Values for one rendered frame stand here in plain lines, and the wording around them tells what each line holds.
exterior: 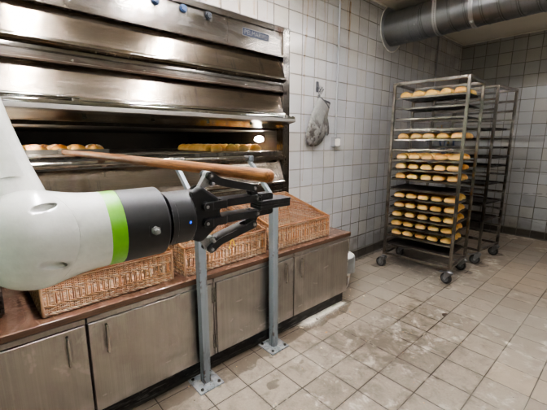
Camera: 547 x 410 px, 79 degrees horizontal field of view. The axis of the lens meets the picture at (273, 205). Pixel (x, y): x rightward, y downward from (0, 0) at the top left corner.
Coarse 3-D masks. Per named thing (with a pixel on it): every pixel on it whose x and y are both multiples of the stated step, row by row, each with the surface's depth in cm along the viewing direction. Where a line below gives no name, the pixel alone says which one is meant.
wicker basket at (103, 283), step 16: (160, 256) 159; (96, 272) 140; (112, 272) 145; (128, 272) 149; (144, 272) 154; (160, 272) 172; (48, 288) 128; (64, 288) 132; (80, 288) 154; (96, 288) 153; (112, 288) 145; (128, 288) 150; (48, 304) 129; (64, 304) 133; (80, 304) 137
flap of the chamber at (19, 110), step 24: (72, 120) 172; (96, 120) 178; (120, 120) 184; (144, 120) 191; (168, 120) 198; (192, 120) 206; (216, 120) 215; (240, 120) 224; (264, 120) 234; (288, 120) 248
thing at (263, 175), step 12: (84, 156) 162; (96, 156) 148; (108, 156) 137; (120, 156) 128; (132, 156) 122; (168, 168) 103; (180, 168) 97; (192, 168) 92; (204, 168) 87; (216, 168) 84; (228, 168) 80; (240, 168) 77; (252, 168) 75; (264, 168) 73; (252, 180) 75; (264, 180) 72
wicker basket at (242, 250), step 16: (224, 208) 230; (192, 240) 214; (240, 240) 190; (256, 240) 198; (176, 256) 173; (192, 256) 169; (208, 256) 176; (224, 256) 196; (240, 256) 191; (192, 272) 171
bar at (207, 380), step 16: (96, 160) 146; (192, 160) 176; (208, 160) 182; (224, 160) 189; (272, 224) 191; (272, 240) 193; (272, 256) 195; (272, 272) 196; (272, 288) 198; (272, 304) 200; (272, 320) 202; (208, 336) 171; (272, 336) 204; (208, 352) 172; (272, 352) 200; (208, 368) 174; (192, 384) 174; (208, 384) 174
